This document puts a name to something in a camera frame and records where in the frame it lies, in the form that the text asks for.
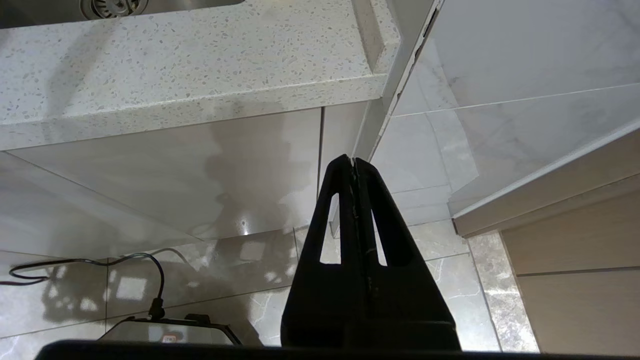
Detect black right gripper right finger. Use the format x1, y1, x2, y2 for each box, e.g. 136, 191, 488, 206
354, 158, 462, 351

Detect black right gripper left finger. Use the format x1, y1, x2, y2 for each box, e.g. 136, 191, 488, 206
281, 154, 371, 349

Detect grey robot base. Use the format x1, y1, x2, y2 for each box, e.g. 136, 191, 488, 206
97, 313, 243, 346

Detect metal sink drain strainer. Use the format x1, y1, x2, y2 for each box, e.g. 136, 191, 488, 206
80, 0, 149, 21

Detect stainless steel sink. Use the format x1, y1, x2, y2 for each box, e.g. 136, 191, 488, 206
0, 0, 246, 29

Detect light wooden cabinet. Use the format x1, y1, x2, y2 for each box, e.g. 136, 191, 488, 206
452, 127, 640, 357

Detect black floor cable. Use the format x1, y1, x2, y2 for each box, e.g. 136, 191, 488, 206
9, 252, 167, 321

